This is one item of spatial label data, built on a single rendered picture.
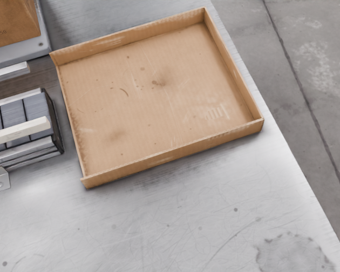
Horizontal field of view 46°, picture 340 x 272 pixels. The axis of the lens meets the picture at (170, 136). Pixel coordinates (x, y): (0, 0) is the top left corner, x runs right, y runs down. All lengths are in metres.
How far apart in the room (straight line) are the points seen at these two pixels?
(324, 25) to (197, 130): 1.41
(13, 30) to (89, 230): 0.39
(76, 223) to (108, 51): 0.33
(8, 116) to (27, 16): 0.19
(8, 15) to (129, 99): 0.26
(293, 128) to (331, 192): 0.29
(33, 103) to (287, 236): 0.45
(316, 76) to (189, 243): 1.31
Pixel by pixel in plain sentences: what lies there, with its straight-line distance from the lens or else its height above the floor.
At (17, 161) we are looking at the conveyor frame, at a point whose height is 0.85.
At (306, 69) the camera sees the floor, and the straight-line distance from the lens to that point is 1.83.
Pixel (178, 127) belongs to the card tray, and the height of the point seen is 0.83.
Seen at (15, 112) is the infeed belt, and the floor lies 0.88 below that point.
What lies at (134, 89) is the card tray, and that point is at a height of 0.83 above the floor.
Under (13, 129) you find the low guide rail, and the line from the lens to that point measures 0.64.
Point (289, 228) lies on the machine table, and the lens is 0.63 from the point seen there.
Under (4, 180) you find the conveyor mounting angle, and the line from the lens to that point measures 0.71.
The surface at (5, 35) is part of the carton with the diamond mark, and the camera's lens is 0.81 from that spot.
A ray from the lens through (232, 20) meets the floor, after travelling 1.96.
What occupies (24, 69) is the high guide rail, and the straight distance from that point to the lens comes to 0.64.
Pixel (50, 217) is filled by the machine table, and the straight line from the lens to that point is 0.66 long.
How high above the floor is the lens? 1.42
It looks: 63 degrees down
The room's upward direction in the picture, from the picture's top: 8 degrees counter-clockwise
